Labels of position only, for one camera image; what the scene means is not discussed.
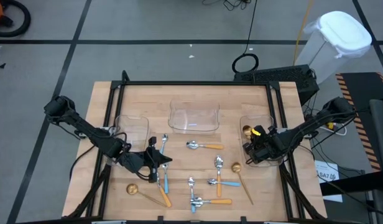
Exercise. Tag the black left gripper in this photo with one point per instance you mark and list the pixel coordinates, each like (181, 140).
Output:
(152, 174)

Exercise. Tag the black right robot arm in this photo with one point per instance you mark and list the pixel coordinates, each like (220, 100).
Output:
(303, 127)

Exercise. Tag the white lidded trash can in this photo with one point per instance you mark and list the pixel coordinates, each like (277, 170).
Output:
(344, 31)

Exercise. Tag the yellow power plug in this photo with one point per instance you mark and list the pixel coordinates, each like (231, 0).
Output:
(329, 126)

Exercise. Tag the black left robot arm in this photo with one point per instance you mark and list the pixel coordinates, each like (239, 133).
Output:
(85, 127)

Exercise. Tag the clear plastic bin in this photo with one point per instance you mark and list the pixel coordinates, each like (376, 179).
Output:
(263, 119)
(194, 118)
(132, 130)

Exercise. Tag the black metal beam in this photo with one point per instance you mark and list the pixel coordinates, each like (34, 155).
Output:
(359, 186)

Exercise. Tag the black computer tower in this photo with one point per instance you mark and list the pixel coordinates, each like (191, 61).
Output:
(281, 76)

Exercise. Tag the yellow tape tag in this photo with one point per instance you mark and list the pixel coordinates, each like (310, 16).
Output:
(256, 132)

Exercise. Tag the white paper label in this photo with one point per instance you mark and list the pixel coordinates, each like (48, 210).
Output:
(322, 168)

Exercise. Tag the hazard striped black mat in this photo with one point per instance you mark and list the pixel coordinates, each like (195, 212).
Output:
(365, 87)

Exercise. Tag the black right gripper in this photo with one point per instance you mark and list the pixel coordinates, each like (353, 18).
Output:
(263, 147)

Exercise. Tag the wooden spoons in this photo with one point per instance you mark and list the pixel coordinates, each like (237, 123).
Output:
(248, 136)

